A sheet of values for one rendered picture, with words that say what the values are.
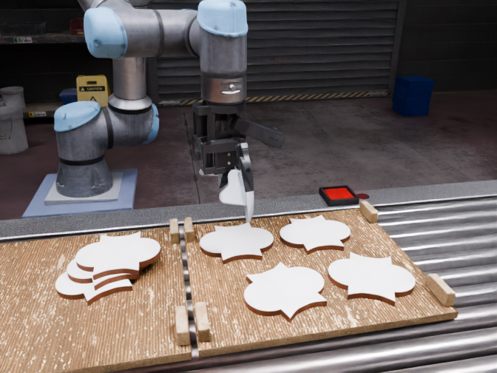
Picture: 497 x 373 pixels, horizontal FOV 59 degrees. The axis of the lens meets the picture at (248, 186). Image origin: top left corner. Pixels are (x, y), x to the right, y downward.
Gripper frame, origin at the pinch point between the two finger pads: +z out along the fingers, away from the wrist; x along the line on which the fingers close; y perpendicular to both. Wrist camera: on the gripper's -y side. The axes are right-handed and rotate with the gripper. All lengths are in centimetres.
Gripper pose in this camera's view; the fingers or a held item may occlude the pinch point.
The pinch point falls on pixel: (237, 203)
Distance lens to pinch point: 82.3
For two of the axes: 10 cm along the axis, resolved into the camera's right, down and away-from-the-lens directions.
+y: -9.3, 1.6, -3.4
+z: 0.0, 9.0, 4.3
